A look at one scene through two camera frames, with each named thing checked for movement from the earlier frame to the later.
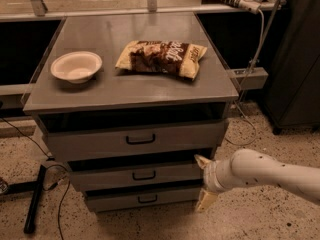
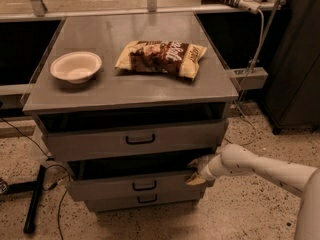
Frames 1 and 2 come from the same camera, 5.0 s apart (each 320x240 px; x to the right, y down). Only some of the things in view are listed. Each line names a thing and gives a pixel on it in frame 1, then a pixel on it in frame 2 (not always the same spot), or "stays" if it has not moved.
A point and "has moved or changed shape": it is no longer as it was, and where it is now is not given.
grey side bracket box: [249, 78] stays
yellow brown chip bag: [179, 58] stays
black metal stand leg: [37, 186] stays
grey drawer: [135, 178] has moved or changed shape
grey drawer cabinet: [133, 103] stays
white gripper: [211, 178] to [205, 171]
